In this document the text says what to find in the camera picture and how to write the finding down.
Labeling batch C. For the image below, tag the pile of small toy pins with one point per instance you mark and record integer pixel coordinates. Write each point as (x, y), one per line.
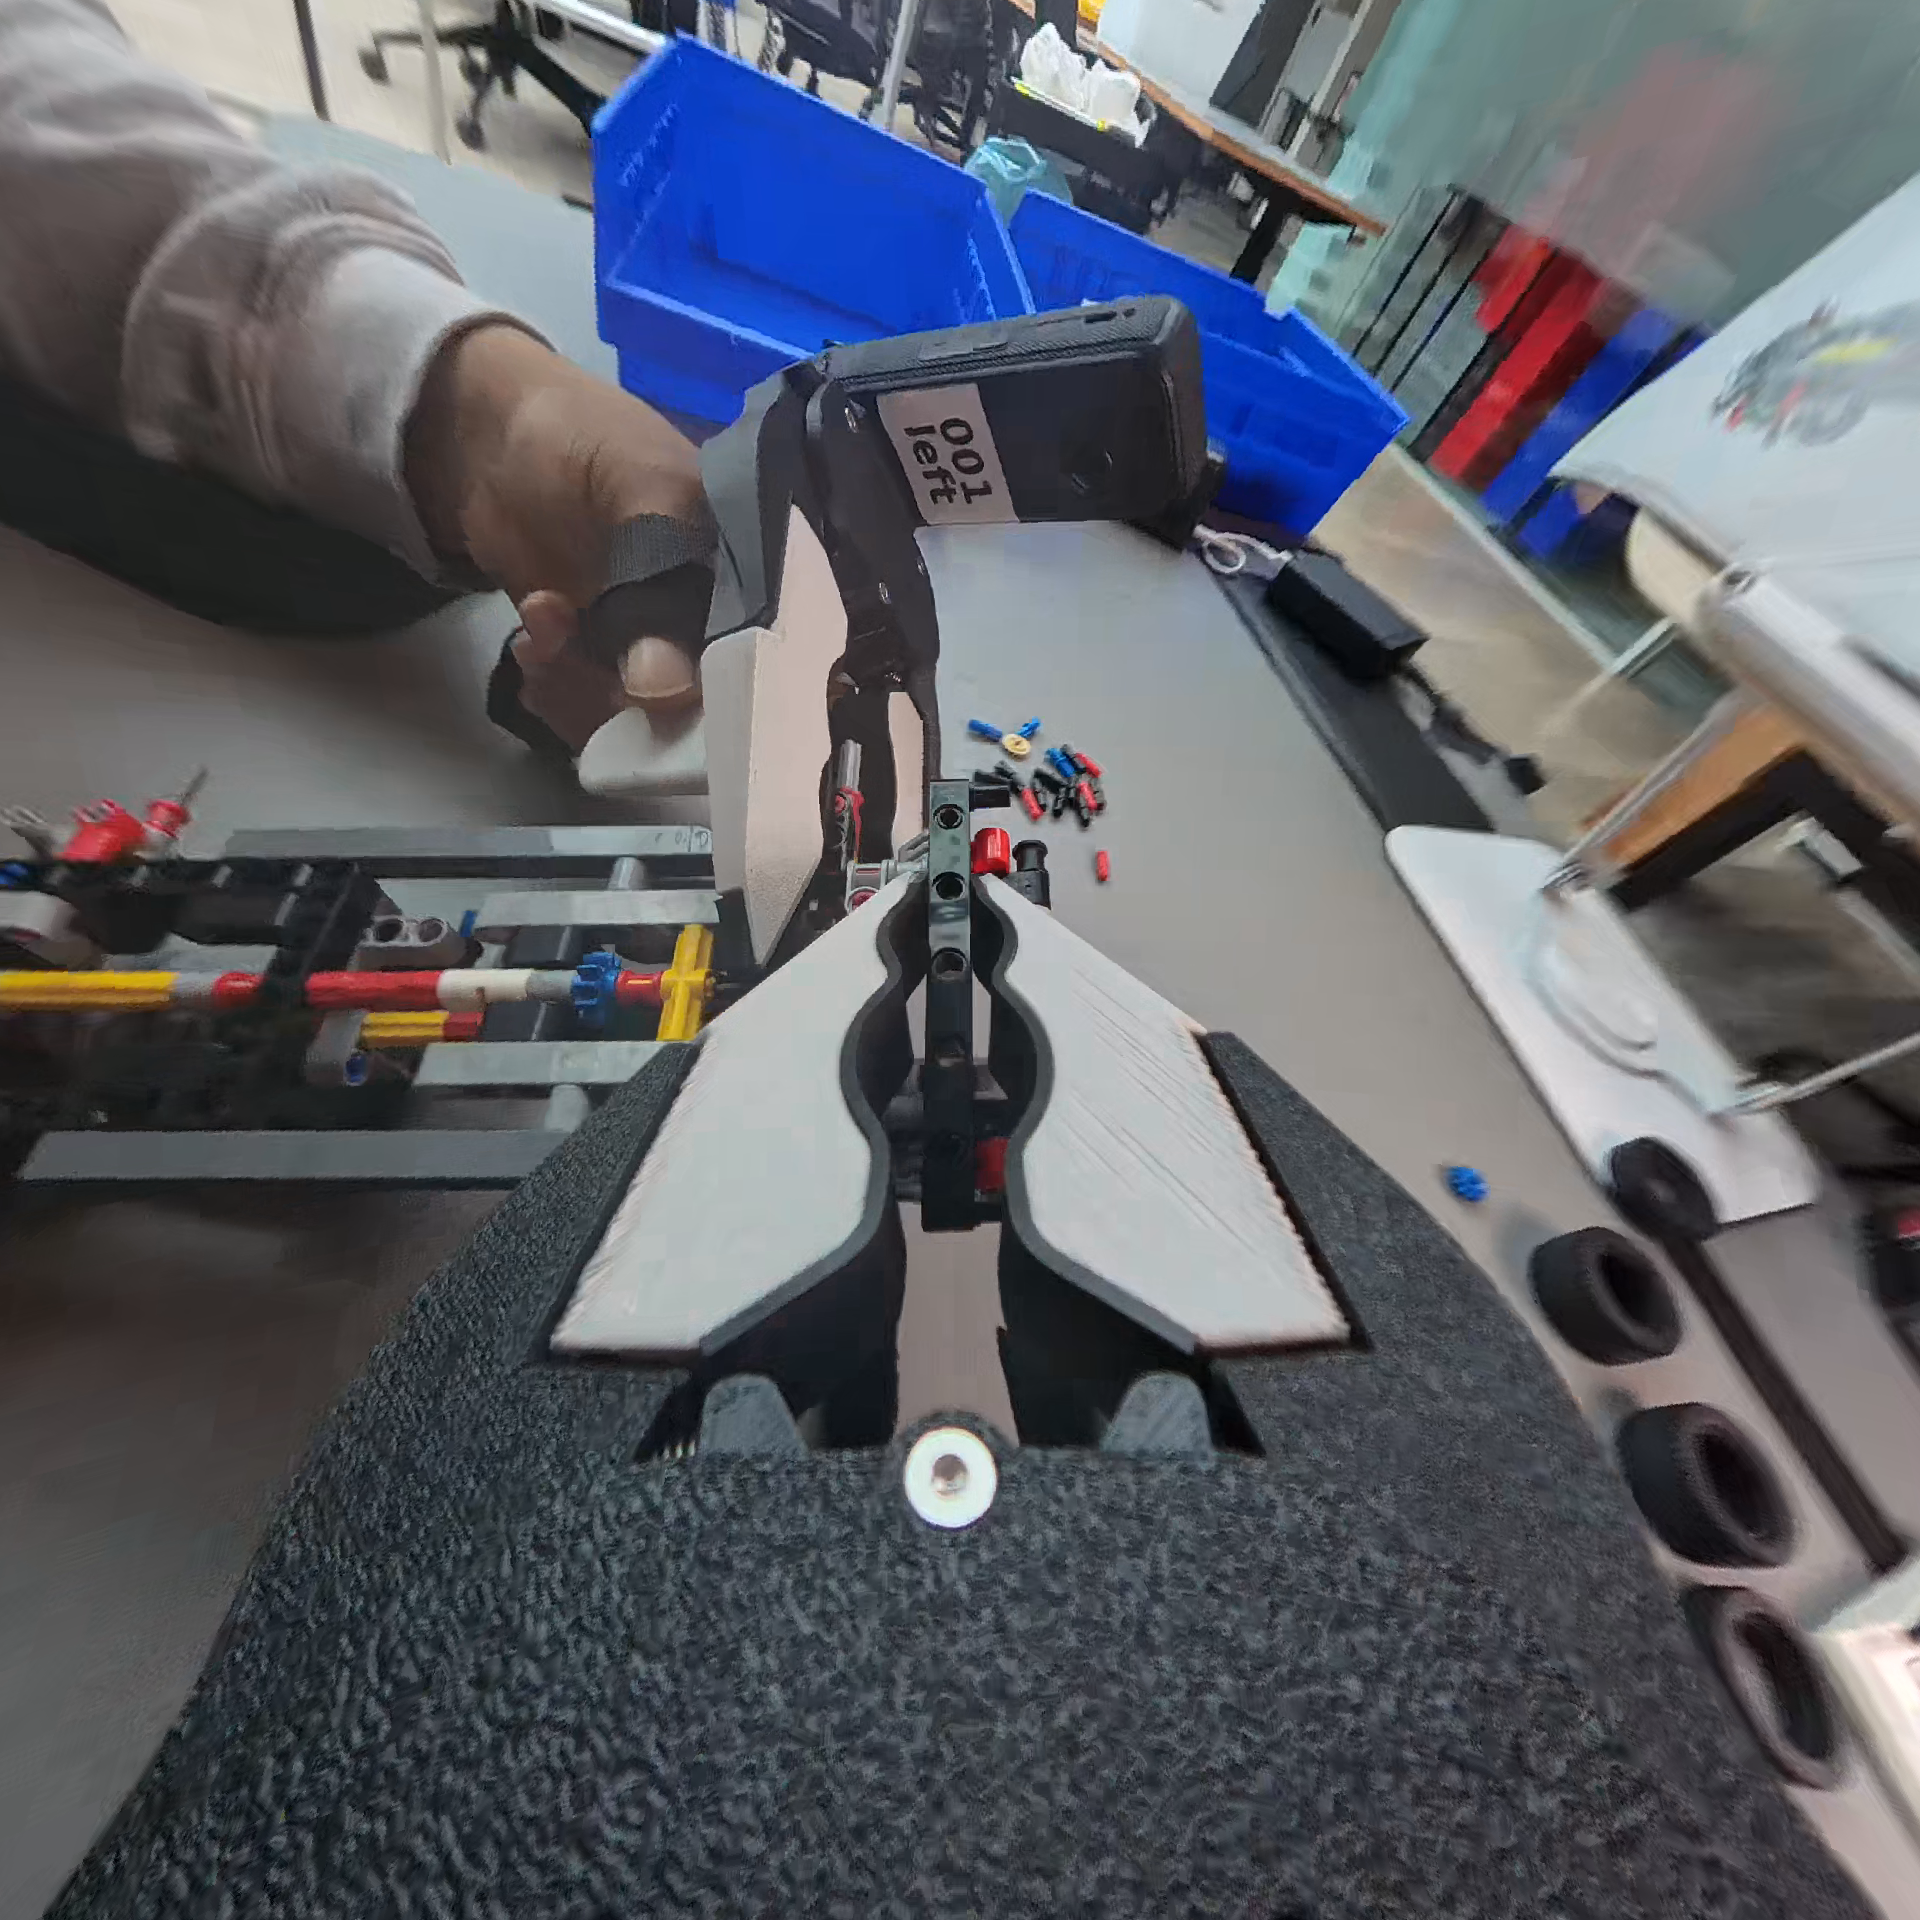
(1058, 781)

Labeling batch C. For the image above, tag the black power adapter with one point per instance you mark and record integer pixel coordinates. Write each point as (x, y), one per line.
(1341, 610)

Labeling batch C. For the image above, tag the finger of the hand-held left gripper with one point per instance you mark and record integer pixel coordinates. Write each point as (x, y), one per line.
(744, 781)
(907, 751)

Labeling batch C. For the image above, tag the teal plastic bag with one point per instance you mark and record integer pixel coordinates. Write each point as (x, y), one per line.
(1019, 173)

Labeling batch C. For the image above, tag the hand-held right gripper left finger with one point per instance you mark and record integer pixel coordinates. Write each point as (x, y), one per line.
(749, 1141)

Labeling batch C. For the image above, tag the toy brick car chassis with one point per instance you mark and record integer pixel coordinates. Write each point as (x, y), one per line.
(450, 990)

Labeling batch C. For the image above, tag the storage rack of red bins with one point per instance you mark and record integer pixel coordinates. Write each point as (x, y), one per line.
(1558, 376)

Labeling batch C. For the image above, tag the short blue plastic bin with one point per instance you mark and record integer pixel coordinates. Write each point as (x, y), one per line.
(779, 242)

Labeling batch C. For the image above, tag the person's left hand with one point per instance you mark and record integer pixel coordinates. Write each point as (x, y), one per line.
(523, 466)

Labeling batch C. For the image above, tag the long blue plastic bin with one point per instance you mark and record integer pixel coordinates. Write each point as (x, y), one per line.
(1289, 376)

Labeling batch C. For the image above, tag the person's left forearm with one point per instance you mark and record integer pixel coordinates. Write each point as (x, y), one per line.
(195, 224)

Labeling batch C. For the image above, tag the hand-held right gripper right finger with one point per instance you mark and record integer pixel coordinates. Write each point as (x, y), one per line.
(1155, 1156)

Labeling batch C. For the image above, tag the white instruction booklet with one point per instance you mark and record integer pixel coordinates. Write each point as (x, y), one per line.
(1770, 421)

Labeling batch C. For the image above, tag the black desk mat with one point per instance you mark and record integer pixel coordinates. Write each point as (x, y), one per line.
(1395, 751)

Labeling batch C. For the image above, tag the white crumpled plastic bag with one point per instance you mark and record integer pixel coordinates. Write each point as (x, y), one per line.
(1088, 76)

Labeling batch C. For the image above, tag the silver booklet stand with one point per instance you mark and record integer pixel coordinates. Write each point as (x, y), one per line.
(1500, 975)

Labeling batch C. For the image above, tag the wooden top office table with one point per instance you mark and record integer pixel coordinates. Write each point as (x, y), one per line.
(1260, 150)

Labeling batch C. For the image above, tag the black office chair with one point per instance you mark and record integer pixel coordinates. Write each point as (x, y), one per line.
(493, 60)

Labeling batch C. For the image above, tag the grey desk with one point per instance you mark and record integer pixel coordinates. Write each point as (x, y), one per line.
(1201, 675)

